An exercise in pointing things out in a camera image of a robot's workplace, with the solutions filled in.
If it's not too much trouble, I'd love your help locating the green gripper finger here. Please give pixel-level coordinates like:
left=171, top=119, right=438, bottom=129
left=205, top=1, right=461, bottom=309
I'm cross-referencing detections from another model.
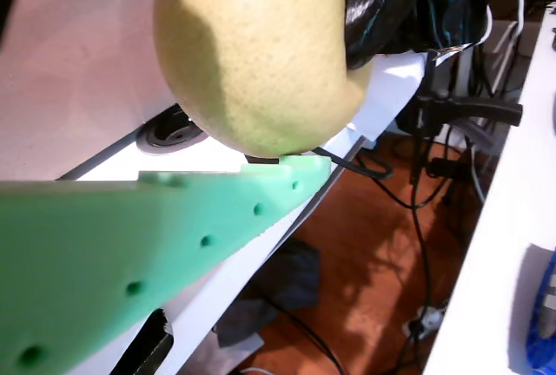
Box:
left=0, top=155, right=334, bottom=375

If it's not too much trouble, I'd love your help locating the yellow-green pear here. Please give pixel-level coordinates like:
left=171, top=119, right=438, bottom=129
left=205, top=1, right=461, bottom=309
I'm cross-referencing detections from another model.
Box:
left=152, top=0, right=375, bottom=159

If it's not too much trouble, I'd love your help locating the round grey black disc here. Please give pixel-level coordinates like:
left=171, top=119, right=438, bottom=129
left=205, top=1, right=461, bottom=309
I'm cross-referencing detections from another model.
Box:
left=136, top=103, right=209, bottom=155

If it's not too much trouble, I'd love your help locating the white power strip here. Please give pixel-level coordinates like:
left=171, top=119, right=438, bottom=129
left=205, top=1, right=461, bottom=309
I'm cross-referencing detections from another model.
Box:
left=401, top=303, right=451, bottom=341

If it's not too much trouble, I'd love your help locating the blue rover wheel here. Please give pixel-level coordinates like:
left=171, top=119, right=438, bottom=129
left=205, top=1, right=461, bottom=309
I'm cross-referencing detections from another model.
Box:
left=524, top=247, right=556, bottom=372

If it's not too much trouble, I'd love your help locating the thick black cable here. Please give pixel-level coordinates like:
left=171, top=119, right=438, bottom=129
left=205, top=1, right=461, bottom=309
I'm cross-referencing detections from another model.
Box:
left=310, top=145, right=395, bottom=181

